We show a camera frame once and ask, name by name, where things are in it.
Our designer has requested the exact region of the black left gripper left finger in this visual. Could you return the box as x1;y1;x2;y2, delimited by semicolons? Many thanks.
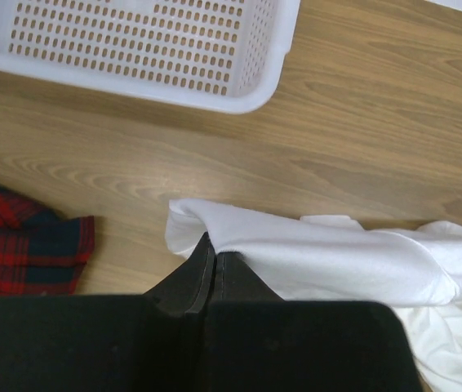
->
144;233;215;317

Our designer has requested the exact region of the white perforated plastic basket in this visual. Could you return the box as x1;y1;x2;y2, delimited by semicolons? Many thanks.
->
0;0;300;114

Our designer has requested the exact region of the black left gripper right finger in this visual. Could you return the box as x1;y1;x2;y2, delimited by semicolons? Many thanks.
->
211;252;283;304

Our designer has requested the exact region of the white t shirt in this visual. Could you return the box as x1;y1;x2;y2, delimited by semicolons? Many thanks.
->
166;198;462;391

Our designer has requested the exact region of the red plaid folded shirt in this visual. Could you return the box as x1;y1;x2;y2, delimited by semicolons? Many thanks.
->
0;185;96;296

